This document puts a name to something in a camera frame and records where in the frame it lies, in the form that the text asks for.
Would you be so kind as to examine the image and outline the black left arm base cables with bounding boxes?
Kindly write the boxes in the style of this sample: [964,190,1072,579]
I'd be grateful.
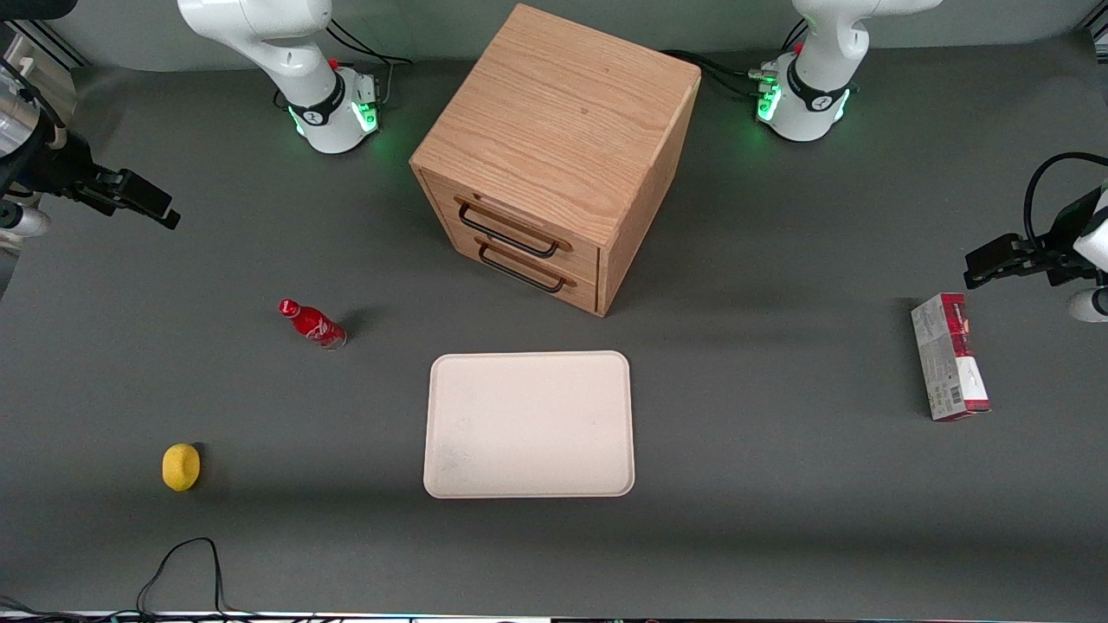
[662,17,810,100]

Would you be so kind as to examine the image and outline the yellow lemon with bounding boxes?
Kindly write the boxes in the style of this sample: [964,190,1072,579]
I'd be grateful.
[162,443,202,492]

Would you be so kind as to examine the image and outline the oak wooden drawer cabinet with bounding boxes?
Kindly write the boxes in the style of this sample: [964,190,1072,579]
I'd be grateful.
[409,3,703,318]

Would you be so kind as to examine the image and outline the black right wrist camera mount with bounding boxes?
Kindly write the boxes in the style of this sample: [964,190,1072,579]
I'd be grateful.
[17,130,113,213]

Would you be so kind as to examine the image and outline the beige plastic tray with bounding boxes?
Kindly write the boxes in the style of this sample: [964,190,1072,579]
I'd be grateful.
[423,350,635,499]

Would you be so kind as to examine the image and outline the black right arm base cables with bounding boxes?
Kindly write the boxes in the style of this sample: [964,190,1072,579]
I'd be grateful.
[325,17,416,113]

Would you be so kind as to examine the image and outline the grey and red carton box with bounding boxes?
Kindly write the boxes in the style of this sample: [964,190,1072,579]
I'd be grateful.
[911,292,992,422]

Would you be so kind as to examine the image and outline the black arm base cables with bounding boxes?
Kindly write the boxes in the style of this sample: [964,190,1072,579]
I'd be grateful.
[662,17,810,100]
[325,17,416,113]

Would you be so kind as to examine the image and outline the beige plastic container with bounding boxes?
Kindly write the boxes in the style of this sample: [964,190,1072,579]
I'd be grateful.
[0,39,79,126]

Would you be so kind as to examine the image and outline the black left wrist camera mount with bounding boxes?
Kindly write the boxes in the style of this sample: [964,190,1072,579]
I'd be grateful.
[1015,189,1107,288]

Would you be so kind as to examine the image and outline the red soda bottle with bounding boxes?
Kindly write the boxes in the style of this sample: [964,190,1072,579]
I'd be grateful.
[278,299,348,350]

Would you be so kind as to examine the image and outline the thin black looped cable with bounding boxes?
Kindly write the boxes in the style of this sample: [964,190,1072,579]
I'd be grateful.
[0,536,261,623]

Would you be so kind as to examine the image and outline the aluminium frame profile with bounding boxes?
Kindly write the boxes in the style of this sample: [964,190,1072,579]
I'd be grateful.
[0,17,89,72]

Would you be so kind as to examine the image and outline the wooden drawer with slot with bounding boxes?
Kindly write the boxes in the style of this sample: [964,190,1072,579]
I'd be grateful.
[420,169,602,279]

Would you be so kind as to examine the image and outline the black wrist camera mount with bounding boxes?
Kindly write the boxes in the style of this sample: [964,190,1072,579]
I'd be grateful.
[17,130,113,213]
[1015,189,1107,288]

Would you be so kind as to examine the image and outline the plain wooden drawer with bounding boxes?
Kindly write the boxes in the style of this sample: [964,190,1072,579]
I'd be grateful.
[433,218,601,315]

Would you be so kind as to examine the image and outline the short black metal drawer handle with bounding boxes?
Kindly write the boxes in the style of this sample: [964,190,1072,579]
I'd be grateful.
[476,239,577,294]

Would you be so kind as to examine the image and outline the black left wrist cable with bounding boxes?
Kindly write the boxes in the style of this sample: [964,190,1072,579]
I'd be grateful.
[1024,152,1108,247]

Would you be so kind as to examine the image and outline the long black metal drawer handle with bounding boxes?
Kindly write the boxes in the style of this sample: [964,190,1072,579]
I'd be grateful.
[456,200,573,260]

